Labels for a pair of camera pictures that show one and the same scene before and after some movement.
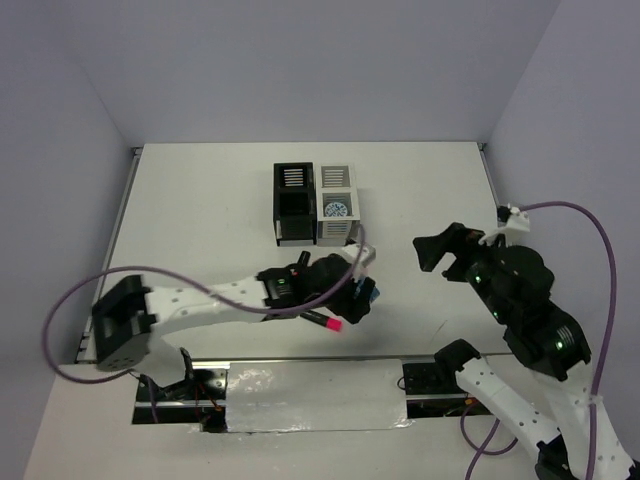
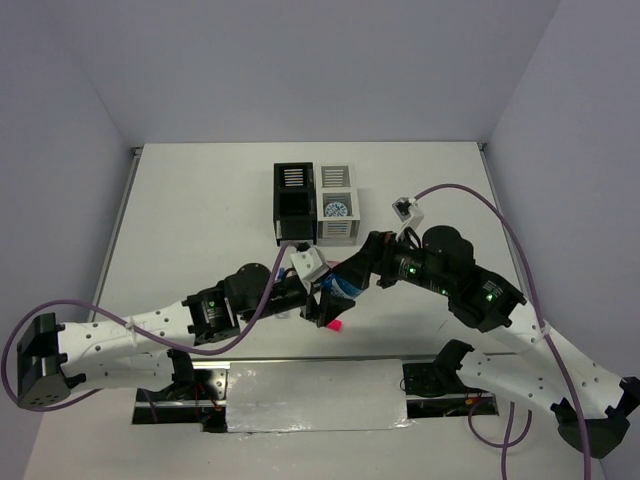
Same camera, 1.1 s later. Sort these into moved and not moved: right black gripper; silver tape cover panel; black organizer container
Moved: right black gripper
Not moved: silver tape cover panel; black organizer container
